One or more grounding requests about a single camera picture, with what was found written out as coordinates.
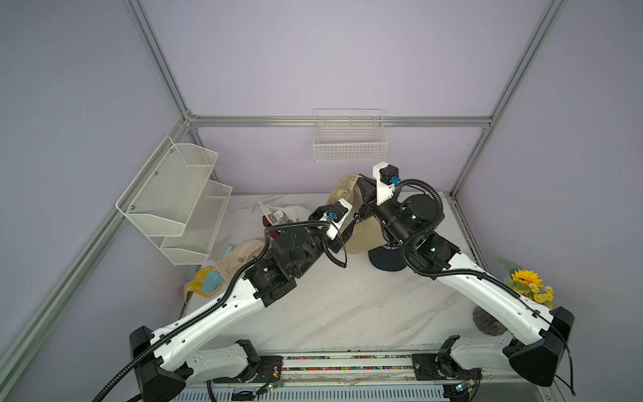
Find khaki tan baseball cap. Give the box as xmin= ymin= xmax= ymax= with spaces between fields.
xmin=327 ymin=173 xmax=386 ymax=254

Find white baseball cap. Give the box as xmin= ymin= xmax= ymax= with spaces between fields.
xmin=257 ymin=202 xmax=312 ymax=225

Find dark red baseball cap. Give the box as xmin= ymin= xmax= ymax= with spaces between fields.
xmin=262 ymin=215 xmax=273 ymax=228

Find beige baseball cap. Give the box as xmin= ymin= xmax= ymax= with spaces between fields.
xmin=214 ymin=240 xmax=265 ymax=281

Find yellow object behind arm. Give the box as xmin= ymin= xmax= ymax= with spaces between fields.
xmin=184 ymin=266 xmax=218 ymax=297

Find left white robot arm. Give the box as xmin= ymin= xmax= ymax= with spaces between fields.
xmin=118 ymin=219 xmax=353 ymax=401

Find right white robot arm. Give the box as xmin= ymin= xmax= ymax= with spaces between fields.
xmin=356 ymin=176 xmax=574 ymax=387

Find dark navy baseball cap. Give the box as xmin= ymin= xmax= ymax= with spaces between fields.
xmin=368 ymin=245 xmax=407 ymax=272

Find light blue brush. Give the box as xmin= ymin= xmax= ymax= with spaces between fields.
xmin=201 ymin=245 xmax=234 ymax=293

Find white mesh two-tier shelf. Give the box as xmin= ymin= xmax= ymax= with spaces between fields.
xmin=116 ymin=137 xmax=233 ymax=266

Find sunflower bouquet in vase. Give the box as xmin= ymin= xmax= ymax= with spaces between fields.
xmin=472 ymin=256 xmax=554 ymax=336

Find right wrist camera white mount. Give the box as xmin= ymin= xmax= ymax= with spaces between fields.
xmin=373 ymin=162 xmax=400 ymax=206

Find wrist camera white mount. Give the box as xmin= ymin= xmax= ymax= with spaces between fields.
xmin=373 ymin=162 xmax=400 ymax=206
xmin=323 ymin=199 xmax=353 ymax=240

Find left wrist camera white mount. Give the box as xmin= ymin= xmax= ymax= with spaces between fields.
xmin=323 ymin=199 xmax=353 ymax=240

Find white wire wall basket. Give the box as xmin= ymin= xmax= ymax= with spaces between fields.
xmin=312 ymin=108 xmax=388 ymax=162

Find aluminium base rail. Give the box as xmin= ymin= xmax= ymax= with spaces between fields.
xmin=135 ymin=350 xmax=554 ymax=402

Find aluminium frame rails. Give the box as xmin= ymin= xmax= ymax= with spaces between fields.
xmin=1 ymin=1 xmax=566 ymax=390

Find left black corrugated cable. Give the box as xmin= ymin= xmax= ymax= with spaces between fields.
xmin=89 ymin=219 xmax=333 ymax=402

